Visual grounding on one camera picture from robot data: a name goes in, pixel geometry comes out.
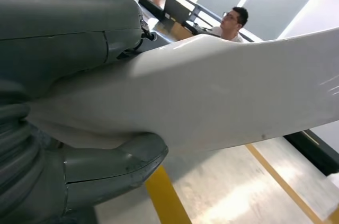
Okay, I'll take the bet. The grey laptop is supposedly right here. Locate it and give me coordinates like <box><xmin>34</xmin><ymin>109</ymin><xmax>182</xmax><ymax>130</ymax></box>
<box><xmin>162</xmin><ymin>0</ymin><xmax>191</xmax><ymax>23</ymax></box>

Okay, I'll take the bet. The black flat object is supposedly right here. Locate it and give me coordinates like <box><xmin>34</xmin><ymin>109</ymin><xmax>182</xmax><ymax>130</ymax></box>
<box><xmin>283</xmin><ymin>129</ymin><xmax>339</xmax><ymax>176</ymax></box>

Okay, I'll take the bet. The black cylinder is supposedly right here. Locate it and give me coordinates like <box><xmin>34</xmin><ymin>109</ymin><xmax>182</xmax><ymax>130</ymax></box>
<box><xmin>138</xmin><ymin>0</ymin><xmax>165</xmax><ymax>20</ymax></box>
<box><xmin>181</xmin><ymin>20</ymin><xmax>199</xmax><ymax>35</ymax></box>

